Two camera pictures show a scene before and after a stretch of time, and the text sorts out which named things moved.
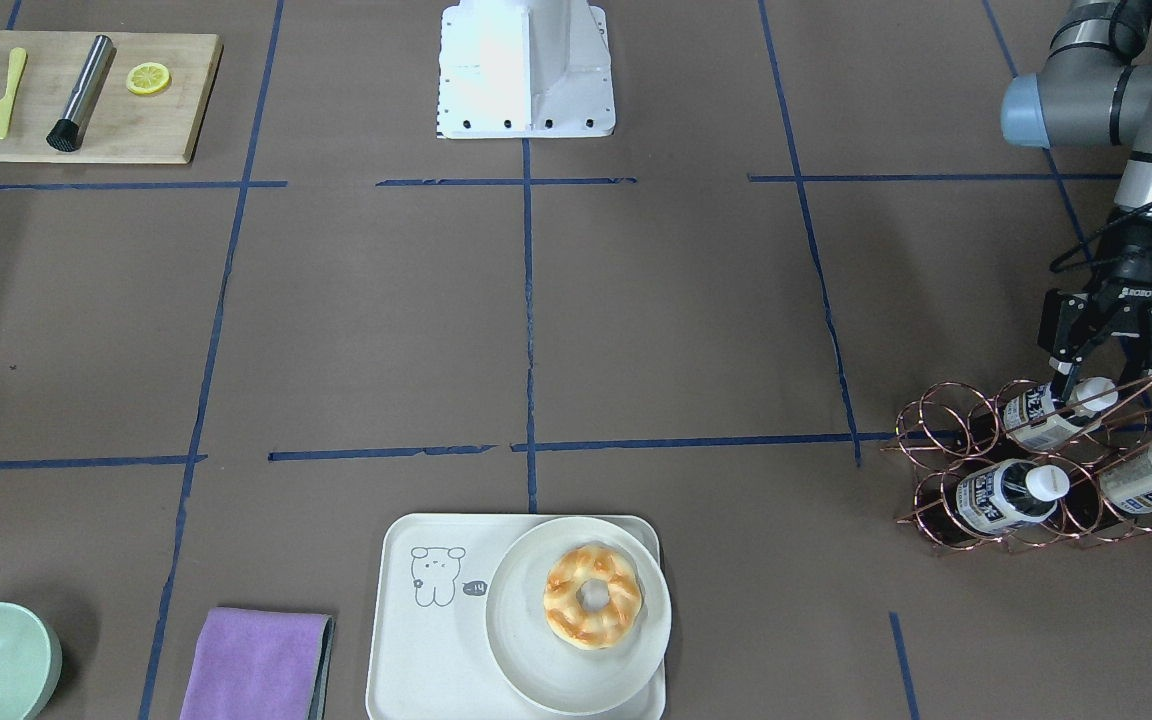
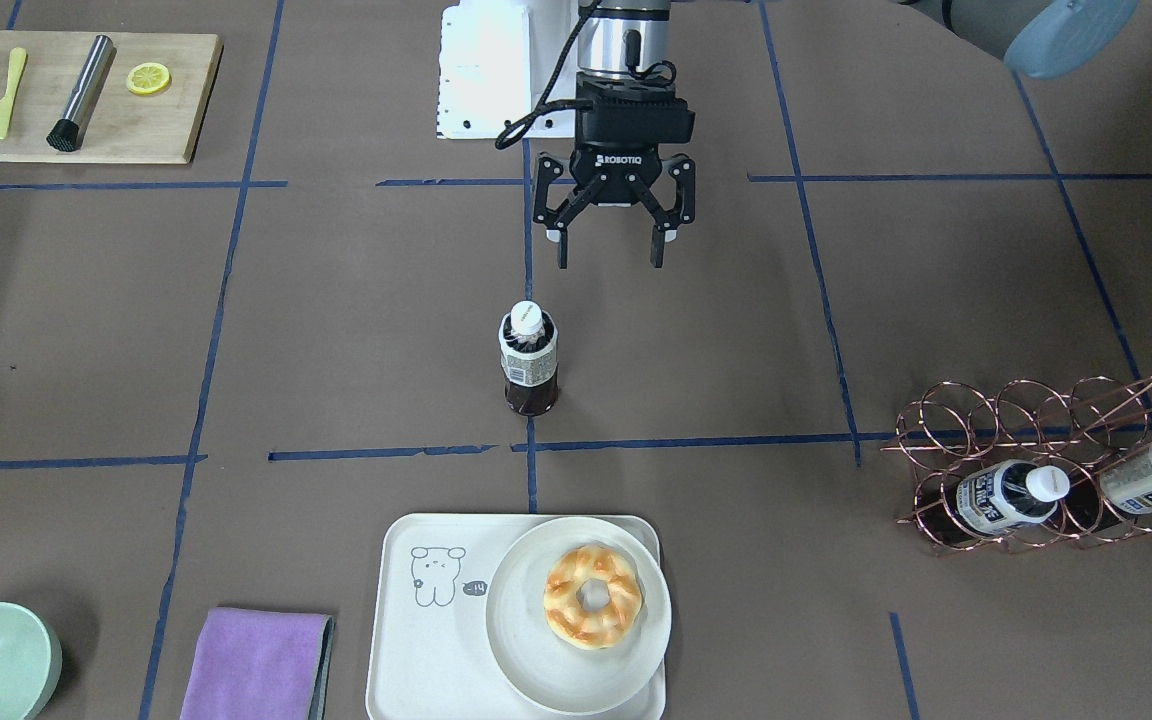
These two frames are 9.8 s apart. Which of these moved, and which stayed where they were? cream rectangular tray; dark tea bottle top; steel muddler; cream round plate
Moved: dark tea bottle top
Stayed: cream round plate; cream rectangular tray; steel muddler
